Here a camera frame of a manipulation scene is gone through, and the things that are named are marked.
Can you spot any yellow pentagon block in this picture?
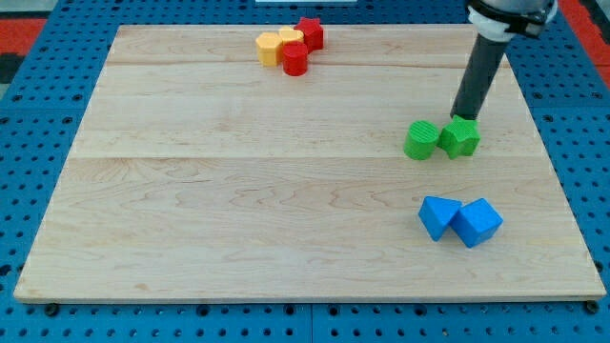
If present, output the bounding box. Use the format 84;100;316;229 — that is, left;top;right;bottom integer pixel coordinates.
278;26;304;45

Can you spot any green cylinder block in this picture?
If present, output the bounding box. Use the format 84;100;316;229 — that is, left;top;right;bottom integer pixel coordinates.
403;120;439;160

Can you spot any green star block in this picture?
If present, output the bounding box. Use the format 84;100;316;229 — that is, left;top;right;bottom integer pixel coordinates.
437;115;480;159

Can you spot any blue cube block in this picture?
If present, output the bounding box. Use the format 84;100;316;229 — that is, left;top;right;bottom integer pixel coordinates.
450;198;503;248

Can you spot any light wooden board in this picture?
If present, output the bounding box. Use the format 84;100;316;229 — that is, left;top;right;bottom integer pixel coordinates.
14;25;606;304

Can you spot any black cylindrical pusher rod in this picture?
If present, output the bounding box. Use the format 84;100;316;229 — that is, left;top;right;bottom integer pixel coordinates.
450;34;508;120

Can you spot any yellow hexagon block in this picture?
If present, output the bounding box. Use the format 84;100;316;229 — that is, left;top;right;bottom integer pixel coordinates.
255;32;283;67

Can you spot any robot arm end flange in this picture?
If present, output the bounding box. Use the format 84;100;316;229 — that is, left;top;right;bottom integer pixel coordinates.
464;0;559;43

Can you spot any red star block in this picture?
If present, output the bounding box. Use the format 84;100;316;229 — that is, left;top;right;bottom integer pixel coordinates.
294;17;324;52

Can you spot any red cylinder block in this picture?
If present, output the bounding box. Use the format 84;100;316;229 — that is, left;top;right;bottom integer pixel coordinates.
283;41;309;76

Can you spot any blue triangle block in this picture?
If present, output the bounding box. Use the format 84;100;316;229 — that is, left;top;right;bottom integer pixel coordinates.
418;196;462;241

